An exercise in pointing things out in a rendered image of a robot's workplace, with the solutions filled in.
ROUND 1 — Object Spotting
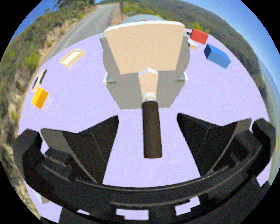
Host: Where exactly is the red rectangular block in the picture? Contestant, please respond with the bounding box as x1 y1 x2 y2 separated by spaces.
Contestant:
189 28 208 44

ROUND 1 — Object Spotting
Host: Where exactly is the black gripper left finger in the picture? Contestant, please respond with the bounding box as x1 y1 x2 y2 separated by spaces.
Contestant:
40 115 120 184

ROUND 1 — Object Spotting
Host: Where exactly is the blue rectangular block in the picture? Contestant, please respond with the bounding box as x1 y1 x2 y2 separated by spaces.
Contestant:
204 44 230 69

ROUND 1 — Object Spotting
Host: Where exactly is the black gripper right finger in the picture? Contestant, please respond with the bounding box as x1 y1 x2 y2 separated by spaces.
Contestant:
177 112 252 176

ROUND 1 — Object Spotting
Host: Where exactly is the white rectangular block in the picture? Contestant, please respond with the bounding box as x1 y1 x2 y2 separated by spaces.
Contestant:
188 37 197 51

